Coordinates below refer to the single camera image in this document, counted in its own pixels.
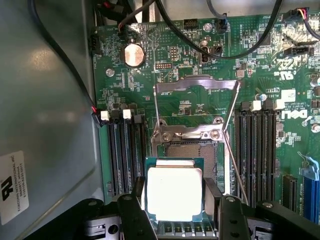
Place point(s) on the green Dell motherboard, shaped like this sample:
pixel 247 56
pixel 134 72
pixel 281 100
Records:
pixel 200 105

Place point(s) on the CPU socket with pin grid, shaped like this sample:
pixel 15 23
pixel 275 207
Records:
pixel 200 155

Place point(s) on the silver metal socket cover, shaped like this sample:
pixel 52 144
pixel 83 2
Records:
pixel 195 83

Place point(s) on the short black expansion slot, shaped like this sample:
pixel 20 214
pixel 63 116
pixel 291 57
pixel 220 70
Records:
pixel 289 192

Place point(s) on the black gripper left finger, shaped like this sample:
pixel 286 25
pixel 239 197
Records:
pixel 130 215

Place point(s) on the blue expansion slot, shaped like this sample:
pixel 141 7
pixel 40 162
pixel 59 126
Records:
pixel 311 185

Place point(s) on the RAM slot with black latch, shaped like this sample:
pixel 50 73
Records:
pixel 120 155
pixel 267 155
pixel 140 145
pixel 242 155

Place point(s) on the RAM slot with white latch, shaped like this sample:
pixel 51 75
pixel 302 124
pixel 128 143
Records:
pixel 128 155
pixel 255 155
pixel 113 155

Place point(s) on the white Foxconn label sticker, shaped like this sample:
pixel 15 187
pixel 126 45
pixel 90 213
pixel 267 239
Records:
pixel 13 187

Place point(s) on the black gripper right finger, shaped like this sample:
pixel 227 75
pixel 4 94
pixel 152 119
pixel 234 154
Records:
pixel 232 217

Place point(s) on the silver coin cell battery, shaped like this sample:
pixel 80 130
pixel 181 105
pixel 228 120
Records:
pixel 133 54

